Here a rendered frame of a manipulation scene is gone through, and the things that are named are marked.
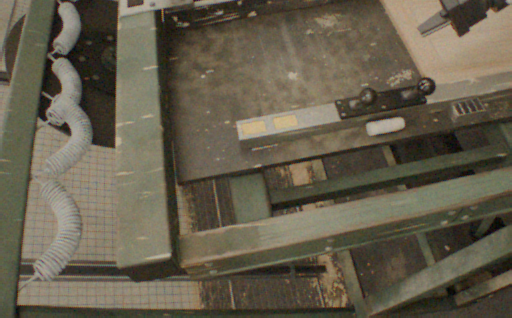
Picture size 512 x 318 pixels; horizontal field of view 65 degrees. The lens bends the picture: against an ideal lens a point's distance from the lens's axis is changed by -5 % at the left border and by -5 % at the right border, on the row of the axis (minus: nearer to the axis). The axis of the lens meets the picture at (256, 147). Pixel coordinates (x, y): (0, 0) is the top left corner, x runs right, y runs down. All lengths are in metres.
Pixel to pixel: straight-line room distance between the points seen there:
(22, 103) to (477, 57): 1.31
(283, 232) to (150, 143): 0.32
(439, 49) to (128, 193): 0.81
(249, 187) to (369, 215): 0.27
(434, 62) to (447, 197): 0.38
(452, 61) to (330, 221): 0.54
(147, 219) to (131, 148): 0.16
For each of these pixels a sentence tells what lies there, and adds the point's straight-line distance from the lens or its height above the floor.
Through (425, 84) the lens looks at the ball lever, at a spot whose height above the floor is 1.45.
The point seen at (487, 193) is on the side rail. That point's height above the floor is 1.33.
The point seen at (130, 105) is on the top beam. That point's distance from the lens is 0.94.
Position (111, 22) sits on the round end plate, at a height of 1.87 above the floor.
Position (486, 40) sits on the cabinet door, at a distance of 1.23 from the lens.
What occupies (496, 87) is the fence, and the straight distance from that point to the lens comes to 1.09.
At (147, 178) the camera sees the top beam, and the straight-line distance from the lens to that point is 0.83.
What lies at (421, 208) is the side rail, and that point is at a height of 1.45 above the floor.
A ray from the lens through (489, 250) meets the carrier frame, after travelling 1.54.
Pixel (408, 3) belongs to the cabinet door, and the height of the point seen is 1.25.
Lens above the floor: 2.10
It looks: 28 degrees down
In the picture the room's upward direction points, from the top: 82 degrees counter-clockwise
